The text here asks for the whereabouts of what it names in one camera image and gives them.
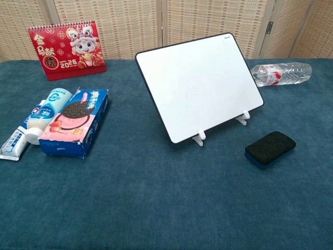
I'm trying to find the black-framed small whiteboard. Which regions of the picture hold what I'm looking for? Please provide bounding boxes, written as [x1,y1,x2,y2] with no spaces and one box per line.
[134,32,265,145]

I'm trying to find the black and blue eraser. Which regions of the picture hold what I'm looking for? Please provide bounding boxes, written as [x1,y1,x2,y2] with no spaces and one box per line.
[244,131,297,170]

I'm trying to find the white plastic display stand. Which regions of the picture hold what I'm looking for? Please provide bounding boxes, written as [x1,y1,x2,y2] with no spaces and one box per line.
[192,110,252,148]

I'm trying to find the teal tablecloth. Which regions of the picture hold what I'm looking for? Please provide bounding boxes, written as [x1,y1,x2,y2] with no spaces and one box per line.
[0,58,333,250]

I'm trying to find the blue Oreo cookie box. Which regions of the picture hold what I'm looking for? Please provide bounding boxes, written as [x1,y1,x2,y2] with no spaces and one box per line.
[38,89,109,159]

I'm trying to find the woven folding screen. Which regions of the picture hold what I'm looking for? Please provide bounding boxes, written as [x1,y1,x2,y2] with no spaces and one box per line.
[0,0,333,63]

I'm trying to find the white and blue bottle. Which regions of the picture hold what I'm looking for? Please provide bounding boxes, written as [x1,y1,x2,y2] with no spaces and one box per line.
[24,87,73,145]

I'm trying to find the red desk calendar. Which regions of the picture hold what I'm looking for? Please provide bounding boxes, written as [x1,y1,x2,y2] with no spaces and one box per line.
[28,21,108,82]

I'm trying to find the clear plastic water bottle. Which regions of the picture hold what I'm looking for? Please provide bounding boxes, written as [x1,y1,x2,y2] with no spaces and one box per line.
[250,62,313,88]

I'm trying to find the blue and white toothpaste tube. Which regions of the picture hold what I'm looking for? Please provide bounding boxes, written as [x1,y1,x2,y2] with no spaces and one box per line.
[0,100,47,161]

